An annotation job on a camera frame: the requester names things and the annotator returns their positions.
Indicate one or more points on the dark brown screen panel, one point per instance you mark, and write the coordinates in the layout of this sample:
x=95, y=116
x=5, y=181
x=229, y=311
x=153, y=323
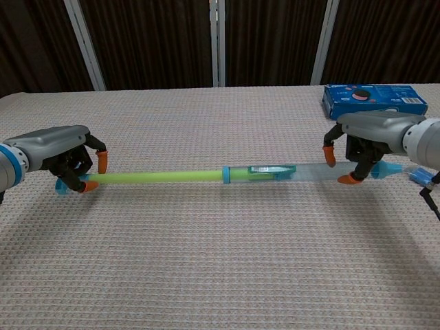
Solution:
x=388, y=38
x=271, y=41
x=148, y=41
x=34, y=44

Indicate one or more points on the white screen frame post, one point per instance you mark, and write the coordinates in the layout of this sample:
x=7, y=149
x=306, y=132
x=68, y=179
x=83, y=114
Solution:
x=86, y=48
x=214, y=44
x=324, y=41
x=222, y=44

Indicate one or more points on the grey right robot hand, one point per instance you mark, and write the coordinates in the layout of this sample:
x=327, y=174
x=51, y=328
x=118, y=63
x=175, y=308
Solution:
x=374, y=127

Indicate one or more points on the beige woven tablecloth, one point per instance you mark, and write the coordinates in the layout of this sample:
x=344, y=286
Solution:
x=206, y=258

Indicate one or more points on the clear plastic tube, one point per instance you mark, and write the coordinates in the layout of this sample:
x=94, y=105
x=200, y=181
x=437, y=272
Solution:
x=316, y=171

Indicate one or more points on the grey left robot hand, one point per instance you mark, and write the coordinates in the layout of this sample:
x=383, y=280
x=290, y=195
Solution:
x=51, y=144

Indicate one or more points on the blue Oreo cookie box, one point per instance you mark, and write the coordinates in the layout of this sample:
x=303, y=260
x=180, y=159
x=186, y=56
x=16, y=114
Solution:
x=343, y=103

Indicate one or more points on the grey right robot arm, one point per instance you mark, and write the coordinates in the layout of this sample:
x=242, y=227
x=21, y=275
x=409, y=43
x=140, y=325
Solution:
x=426, y=144

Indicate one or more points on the blue tethered nozzle cap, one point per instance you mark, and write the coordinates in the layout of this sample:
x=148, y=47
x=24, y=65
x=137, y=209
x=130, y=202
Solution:
x=421, y=176

